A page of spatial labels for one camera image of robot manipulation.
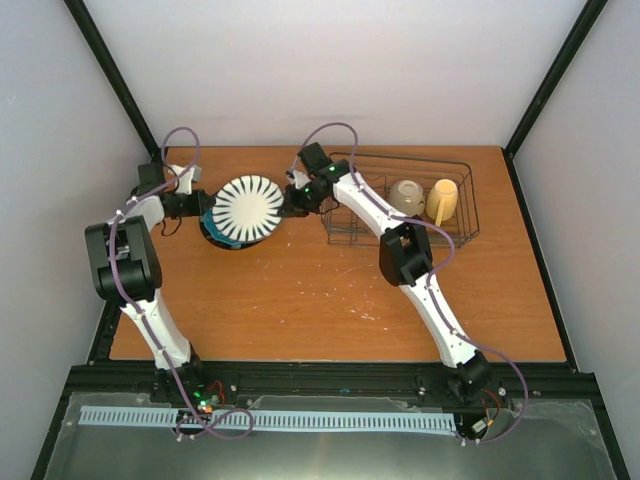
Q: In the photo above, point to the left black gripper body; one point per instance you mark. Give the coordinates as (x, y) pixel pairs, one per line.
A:
(189, 209)

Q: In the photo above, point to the right black frame post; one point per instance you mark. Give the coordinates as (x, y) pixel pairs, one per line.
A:
(578, 33)

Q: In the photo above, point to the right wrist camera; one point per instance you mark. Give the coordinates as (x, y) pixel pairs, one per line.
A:
(298, 179)

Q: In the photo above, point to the black frame post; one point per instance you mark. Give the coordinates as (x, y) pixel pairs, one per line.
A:
(96, 43)
(578, 33)

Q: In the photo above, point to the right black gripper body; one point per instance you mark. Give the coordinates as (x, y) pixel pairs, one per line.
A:
(304, 203)

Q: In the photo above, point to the black wire dish rack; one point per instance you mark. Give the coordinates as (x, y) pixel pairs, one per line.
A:
(381, 172)

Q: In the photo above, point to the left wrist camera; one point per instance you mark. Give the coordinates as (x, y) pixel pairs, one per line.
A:
(183, 178)

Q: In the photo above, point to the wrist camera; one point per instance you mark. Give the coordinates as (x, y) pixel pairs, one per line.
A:
(183, 178)
(298, 179)

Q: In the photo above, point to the yellow mug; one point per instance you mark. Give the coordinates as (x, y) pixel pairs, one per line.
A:
(441, 201)

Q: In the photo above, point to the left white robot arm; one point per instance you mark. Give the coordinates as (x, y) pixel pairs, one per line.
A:
(126, 271)

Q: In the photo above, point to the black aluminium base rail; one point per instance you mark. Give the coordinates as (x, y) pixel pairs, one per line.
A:
(417, 384)

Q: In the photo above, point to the left black frame post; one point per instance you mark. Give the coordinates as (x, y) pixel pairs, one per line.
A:
(96, 43)

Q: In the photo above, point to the dark lower plate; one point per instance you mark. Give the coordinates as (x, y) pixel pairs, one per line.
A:
(211, 234)

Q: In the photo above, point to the white floral bowl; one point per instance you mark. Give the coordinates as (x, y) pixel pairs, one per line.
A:
(407, 196)

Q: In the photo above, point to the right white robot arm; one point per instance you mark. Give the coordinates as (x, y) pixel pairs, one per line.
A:
(405, 258)

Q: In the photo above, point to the white blue striped plate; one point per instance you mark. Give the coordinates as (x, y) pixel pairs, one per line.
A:
(247, 207)

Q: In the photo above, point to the light blue cable duct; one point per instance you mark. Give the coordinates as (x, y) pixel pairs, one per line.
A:
(274, 421)

